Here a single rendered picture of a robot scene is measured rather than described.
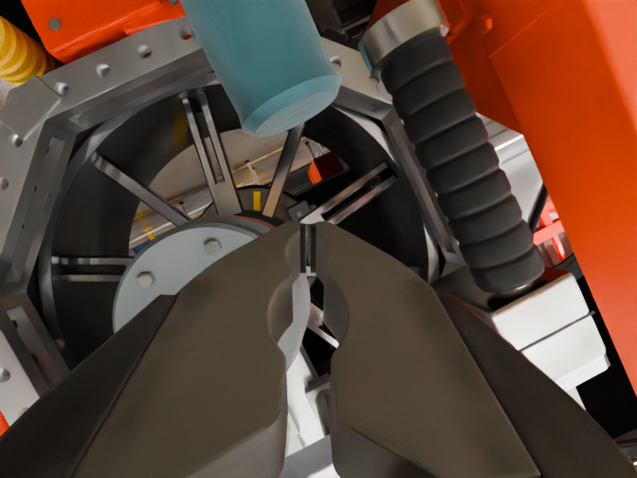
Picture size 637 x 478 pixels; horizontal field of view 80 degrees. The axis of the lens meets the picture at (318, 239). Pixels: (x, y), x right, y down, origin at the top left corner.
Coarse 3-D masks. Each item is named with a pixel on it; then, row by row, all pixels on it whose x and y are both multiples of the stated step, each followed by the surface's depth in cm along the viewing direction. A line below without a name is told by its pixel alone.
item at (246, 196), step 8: (240, 192) 94; (248, 192) 94; (264, 192) 94; (248, 200) 94; (264, 200) 95; (288, 200) 95; (248, 208) 94; (280, 208) 95; (280, 216) 95; (288, 216) 95; (312, 280) 96
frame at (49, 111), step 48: (144, 48) 39; (192, 48) 39; (336, 48) 40; (48, 96) 37; (96, 96) 38; (144, 96) 43; (384, 96) 40; (0, 144) 38; (48, 144) 40; (0, 192) 38; (48, 192) 42; (432, 192) 42; (0, 240) 38; (0, 288) 40; (0, 336) 38; (48, 336) 44; (0, 384) 39; (48, 384) 43
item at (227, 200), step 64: (128, 128) 49; (192, 128) 49; (320, 128) 61; (64, 192) 46; (128, 192) 62; (384, 192) 62; (64, 256) 49; (128, 256) 49; (64, 320) 48; (320, 320) 51
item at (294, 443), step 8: (288, 408) 40; (288, 416) 40; (288, 424) 39; (296, 424) 40; (288, 432) 38; (296, 432) 40; (288, 440) 37; (296, 440) 41; (288, 448) 41; (296, 448) 41
